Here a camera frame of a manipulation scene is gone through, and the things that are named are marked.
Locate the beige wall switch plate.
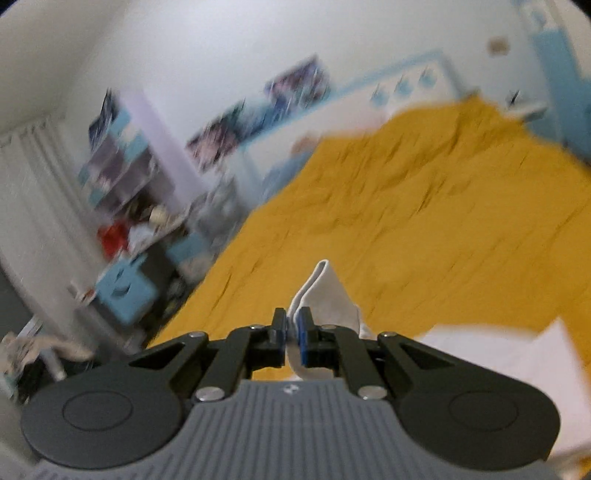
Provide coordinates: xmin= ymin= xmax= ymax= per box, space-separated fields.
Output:
xmin=487 ymin=37 xmax=511 ymax=57

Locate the white curtain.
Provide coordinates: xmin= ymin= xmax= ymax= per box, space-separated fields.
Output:
xmin=1 ymin=116 xmax=106 ymax=345

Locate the blue smiley desk chair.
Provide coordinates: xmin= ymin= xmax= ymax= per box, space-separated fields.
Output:
xmin=95 ymin=254 xmax=158 ymax=326

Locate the white blue headboard with apples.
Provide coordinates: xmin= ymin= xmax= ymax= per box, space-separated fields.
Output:
xmin=231 ymin=51 xmax=461 ymax=204

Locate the grey metal cart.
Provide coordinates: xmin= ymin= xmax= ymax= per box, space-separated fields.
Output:
xmin=187 ymin=177 xmax=249 ymax=243

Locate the anime poster on wall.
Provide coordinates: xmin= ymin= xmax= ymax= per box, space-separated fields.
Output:
xmin=186 ymin=56 xmax=332 ymax=173

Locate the wall shelf unit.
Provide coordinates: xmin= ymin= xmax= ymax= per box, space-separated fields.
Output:
xmin=78 ymin=90 xmax=178 ymax=217

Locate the blue pillow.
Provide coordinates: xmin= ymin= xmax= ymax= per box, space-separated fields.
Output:
xmin=260 ymin=150 xmax=312 ymax=204

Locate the blue wardrobe with mirror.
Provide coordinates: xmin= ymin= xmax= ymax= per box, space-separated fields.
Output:
xmin=514 ymin=1 xmax=590 ymax=163

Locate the mustard yellow bed quilt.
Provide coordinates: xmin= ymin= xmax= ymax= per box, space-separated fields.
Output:
xmin=157 ymin=97 xmax=590 ymax=360

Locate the red bag on desk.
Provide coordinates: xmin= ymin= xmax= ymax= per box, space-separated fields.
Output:
xmin=97 ymin=220 xmax=129 ymax=260

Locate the white Nevada sweatshirt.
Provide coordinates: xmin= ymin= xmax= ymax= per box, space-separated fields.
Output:
xmin=287 ymin=260 xmax=590 ymax=464

